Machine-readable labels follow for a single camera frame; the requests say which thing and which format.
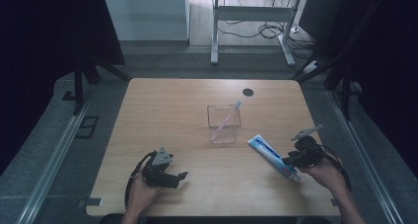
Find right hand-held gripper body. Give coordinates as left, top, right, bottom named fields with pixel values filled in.
left=291, top=123, right=326, bottom=168

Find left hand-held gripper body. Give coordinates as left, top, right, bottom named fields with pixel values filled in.
left=142, top=147, right=177, bottom=187

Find white and blue toothpaste tube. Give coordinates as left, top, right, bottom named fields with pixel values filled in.
left=246, top=133, right=302, bottom=184

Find clear plastic square cup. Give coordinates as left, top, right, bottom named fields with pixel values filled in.
left=206, top=104, right=243, bottom=145

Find pink toothbrush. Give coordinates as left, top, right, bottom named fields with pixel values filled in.
left=211, top=100, right=243, bottom=143

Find person's left hand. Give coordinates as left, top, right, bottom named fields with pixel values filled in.
left=125, top=173, right=163, bottom=215

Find person's right hand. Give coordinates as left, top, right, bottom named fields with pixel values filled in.
left=298, top=159, right=348, bottom=192

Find black metal stand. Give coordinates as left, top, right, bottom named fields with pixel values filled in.
left=291, top=0, right=379, bottom=121
left=72, top=60, right=131, bottom=116

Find white power strip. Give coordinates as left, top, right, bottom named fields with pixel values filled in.
left=302, top=59, right=321, bottom=75

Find black curtain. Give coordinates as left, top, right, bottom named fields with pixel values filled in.
left=297, top=0, right=418, bottom=179
left=0, top=0, right=126, bottom=176

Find aluminium floor rail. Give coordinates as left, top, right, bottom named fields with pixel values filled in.
left=325, top=89, right=396, bottom=224
left=14, top=89, right=97, bottom=224

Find grey table corner bracket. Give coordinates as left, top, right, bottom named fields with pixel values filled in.
left=77, top=197, right=104, bottom=208

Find black rectangular floor bracket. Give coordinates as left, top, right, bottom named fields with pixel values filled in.
left=74, top=115, right=100, bottom=140

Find black floor cables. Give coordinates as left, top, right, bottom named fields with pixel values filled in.
left=216, top=0, right=317, bottom=59

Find white metal desk frame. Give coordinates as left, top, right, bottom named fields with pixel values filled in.
left=210, top=0, right=302, bottom=68

